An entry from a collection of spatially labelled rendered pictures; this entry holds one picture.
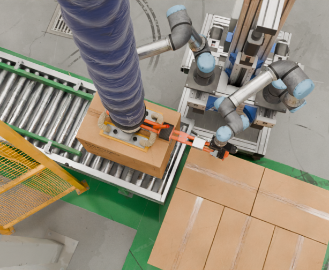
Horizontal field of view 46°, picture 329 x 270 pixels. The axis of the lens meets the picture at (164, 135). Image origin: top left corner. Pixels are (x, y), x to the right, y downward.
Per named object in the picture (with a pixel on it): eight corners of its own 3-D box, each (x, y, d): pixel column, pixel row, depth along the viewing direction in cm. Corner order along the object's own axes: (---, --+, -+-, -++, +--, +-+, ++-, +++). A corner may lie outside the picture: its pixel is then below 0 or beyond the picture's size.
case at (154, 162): (87, 151, 291) (75, 136, 253) (107, 105, 302) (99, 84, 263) (161, 179, 284) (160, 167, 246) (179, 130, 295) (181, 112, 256)
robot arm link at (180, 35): (197, 48, 218) (118, 75, 225) (192, 31, 222) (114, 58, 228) (195, 38, 207) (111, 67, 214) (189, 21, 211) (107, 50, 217)
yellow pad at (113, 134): (99, 134, 253) (97, 132, 248) (105, 121, 256) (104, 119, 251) (147, 152, 249) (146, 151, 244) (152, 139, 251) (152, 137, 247)
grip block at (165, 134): (157, 137, 241) (157, 134, 236) (163, 124, 244) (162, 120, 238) (169, 142, 240) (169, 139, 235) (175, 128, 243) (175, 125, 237)
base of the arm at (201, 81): (196, 64, 272) (196, 57, 263) (216, 69, 271) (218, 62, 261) (190, 82, 268) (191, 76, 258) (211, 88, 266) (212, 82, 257)
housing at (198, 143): (191, 147, 239) (191, 145, 235) (194, 137, 241) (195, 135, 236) (201, 151, 238) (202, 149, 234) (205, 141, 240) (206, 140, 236)
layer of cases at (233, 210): (149, 261, 319) (147, 263, 280) (191, 153, 345) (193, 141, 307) (289, 319, 304) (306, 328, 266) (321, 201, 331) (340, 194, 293)
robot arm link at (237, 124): (239, 107, 207) (222, 118, 206) (252, 123, 204) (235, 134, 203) (237, 112, 215) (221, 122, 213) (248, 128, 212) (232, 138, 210)
